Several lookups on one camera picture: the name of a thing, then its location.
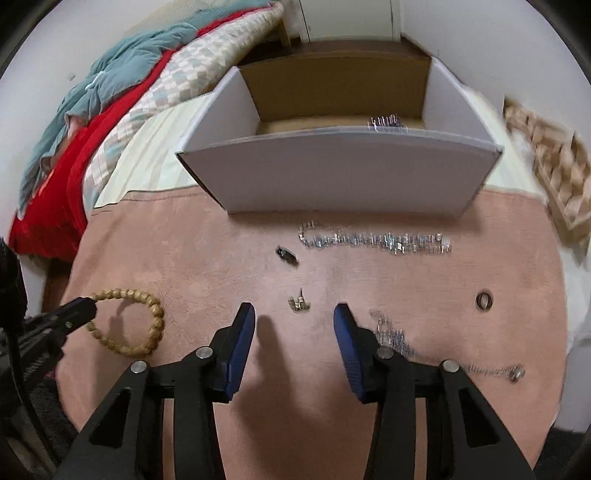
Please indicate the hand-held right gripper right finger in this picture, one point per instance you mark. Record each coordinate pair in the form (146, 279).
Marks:
(345, 336)

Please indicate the checkered pillow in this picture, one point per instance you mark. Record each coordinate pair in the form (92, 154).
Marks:
(184, 74)

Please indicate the teal blanket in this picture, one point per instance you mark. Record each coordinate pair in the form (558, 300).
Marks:
(97, 83)

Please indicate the white cardboard box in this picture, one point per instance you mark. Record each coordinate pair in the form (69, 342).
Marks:
(341, 175)

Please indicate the red blanket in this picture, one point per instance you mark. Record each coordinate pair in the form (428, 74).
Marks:
(55, 203)

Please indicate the pink blanket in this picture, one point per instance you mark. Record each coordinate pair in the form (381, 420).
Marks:
(295, 286)

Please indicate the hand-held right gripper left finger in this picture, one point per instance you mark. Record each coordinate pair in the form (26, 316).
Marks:
(241, 333)

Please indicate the cream bed sheet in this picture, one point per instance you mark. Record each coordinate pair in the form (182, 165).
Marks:
(152, 152)

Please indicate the small silver earring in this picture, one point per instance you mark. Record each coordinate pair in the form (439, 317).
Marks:
(299, 302)

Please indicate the small dark pendant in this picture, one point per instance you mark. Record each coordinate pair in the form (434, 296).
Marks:
(287, 255)

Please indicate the wooden lattice rack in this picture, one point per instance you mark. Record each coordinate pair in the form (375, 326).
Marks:
(551, 161)

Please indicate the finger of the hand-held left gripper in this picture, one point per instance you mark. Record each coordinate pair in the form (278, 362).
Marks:
(77, 312)

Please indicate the silver jewelry in box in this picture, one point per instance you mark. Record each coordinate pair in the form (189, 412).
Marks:
(387, 122)

